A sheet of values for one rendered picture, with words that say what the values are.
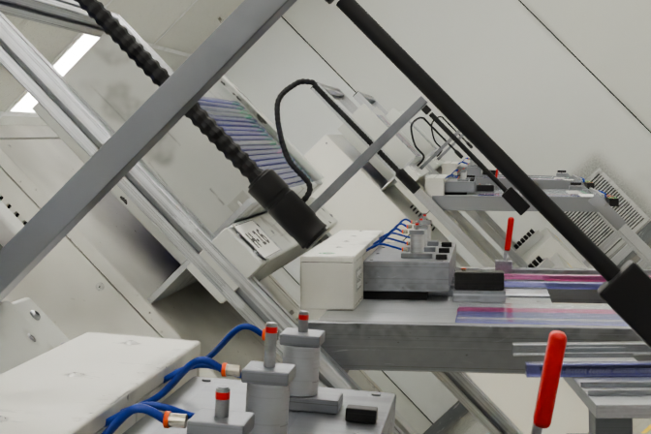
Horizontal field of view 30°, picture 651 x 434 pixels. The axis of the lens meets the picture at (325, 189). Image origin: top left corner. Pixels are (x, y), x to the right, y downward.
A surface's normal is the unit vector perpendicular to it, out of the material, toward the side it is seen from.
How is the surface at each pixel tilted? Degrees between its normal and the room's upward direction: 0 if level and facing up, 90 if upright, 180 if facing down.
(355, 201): 90
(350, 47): 90
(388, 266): 90
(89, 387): 48
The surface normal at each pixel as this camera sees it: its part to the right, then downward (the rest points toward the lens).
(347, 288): -0.14, 0.04
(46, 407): 0.06, -1.00
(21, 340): 0.71, -0.69
